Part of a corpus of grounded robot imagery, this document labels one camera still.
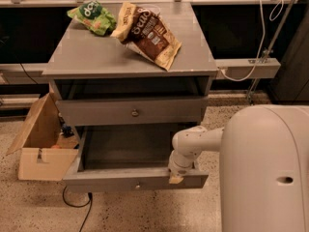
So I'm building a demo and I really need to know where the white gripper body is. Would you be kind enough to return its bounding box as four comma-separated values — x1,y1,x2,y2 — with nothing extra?
168,126,207,178

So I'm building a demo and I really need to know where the grey drawer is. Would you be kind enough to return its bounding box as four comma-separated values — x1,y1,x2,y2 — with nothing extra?
64,123,208,192
56,97,207,126

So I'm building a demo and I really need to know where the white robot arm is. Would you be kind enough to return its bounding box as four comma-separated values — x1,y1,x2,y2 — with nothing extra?
168,104,309,232

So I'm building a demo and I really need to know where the grey drawer cabinet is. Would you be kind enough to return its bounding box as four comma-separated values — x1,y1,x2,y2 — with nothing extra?
42,1,220,178

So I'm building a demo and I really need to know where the grey top drawer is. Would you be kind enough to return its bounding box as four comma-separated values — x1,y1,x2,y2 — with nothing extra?
56,97,207,126

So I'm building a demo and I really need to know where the open cardboard box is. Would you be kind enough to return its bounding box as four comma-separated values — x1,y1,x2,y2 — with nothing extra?
7,94,78,181

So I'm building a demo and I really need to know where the metal diagonal pole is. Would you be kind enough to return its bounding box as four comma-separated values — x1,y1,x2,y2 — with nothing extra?
246,0,296,105

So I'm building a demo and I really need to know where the brown yellow chip bag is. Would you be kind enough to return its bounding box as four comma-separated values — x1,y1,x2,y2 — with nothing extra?
112,2,182,71

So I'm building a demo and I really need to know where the green snack bag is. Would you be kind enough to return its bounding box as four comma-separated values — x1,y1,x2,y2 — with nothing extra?
67,1,117,36

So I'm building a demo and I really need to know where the black floor cable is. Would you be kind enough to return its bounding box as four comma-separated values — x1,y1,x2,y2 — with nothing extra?
62,186,95,232

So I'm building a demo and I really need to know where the grey wall rail shelf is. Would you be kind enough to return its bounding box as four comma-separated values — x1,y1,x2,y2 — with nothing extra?
215,58,281,81

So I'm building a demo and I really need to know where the white hanging cable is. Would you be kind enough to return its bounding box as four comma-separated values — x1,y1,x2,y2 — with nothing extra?
219,0,286,83

